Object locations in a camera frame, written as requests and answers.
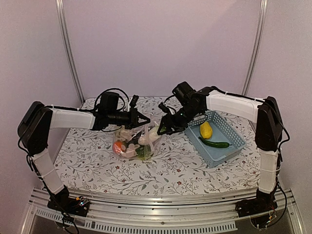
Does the orange green fake fruit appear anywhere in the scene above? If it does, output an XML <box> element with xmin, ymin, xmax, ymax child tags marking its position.
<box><xmin>113</xmin><ymin>141</ymin><xmax>127</xmax><ymax>155</ymax></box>

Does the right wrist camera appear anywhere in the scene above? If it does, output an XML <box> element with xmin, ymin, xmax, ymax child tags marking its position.
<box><xmin>158</xmin><ymin>102</ymin><xmax>176</xmax><ymax>115</ymax></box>

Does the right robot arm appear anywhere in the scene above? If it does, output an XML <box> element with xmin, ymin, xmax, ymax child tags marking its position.
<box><xmin>157</xmin><ymin>81</ymin><xmax>285</xmax><ymax>213</ymax></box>

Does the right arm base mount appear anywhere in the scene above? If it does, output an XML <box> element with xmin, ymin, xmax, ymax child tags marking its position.
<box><xmin>235</xmin><ymin>194</ymin><xmax>277</xmax><ymax>217</ymax></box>

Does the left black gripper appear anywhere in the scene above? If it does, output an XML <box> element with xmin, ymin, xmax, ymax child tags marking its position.
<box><xmin>108</xmin><ymin>108</ymin><xmax>151</xmax><ymax>130</ymax></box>

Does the white fake cauliflower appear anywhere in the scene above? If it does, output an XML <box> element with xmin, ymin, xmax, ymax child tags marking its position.
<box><xmin>138</xmin><ymin>126</ymin><xmax>161</xmax><ymax>145</ymax></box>

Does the green fake lettuce leaf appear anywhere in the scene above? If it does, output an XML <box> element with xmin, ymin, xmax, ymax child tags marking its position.
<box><xmin>136</xmin><ymin>146</ymin><xmax>154</xmax><ymax>160</ymax></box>

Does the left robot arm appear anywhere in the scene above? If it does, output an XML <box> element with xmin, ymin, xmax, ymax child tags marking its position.
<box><xmin>17</xmin><ymin>89</ymin><xmax>151</xmax><ymax>212</ymax></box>

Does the clear zip top bag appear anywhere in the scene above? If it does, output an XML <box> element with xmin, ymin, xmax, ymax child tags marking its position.
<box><xmin>113</xmin><ymin>122</ymin><xmax>161</xmax><ymax>159</ymax></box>

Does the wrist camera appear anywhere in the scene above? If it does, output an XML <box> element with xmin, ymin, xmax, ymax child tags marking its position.
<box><xmin>158</xmin><ymin>102</ymin><xmax>176</xmax><ymax>115</ymax></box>
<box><xmin>127</xmin><ymin>95</ymin><xmax>139</xmax><ymax>112</ymax></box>

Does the right aluminium corner post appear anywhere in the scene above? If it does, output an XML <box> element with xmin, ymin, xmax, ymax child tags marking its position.
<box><xmin>241</xmin><ymin>0</ymin><xmax>268</xmax><ymax>96</ymax></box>

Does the green fake cucumber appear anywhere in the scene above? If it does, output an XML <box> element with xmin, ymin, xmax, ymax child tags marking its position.
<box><xmin>198</xmin><ymin>136</ymin><xmax>231</xmax><ymax>149</ymax></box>

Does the left aluminium corner post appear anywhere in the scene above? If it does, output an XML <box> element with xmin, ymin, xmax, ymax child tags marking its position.
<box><xmin>56</xmin><ymin>0</ymin><xmax>85</xmax><ymax>103</ymax></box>

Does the aluminium corner post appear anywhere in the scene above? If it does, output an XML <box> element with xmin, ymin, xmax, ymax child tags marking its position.
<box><xmin>56</xmin><ymin>0</ymin><xmax>85</xmax><ymax>103</ymax></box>
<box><xmin>241</xmin><ymin>0</ymin><xmax>268</xmax><ymax>96</ymax></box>

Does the light blue plastic basket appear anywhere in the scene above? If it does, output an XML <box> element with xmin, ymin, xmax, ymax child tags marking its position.
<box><xmin>184</xmin><ymin>111</ymin><xmax>246</xmax><ymax>168</ymax></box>

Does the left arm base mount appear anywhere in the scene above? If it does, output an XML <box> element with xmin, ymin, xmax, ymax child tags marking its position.
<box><xmin>47</xmin><ymin>195</ymin><xmax>90</xmax><ymax>217</ymax></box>

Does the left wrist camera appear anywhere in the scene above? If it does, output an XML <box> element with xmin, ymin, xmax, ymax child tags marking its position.
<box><xmin>127</xmin><ymin>95</ymin><xmax>139</xmax><ymax>112</ymax></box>

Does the aluminium rail frame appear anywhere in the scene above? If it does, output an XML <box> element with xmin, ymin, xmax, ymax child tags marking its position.
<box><xmin>20</xmin><ymin>187</ymin><xmax>304</xmax><ymax>234</ymax></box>

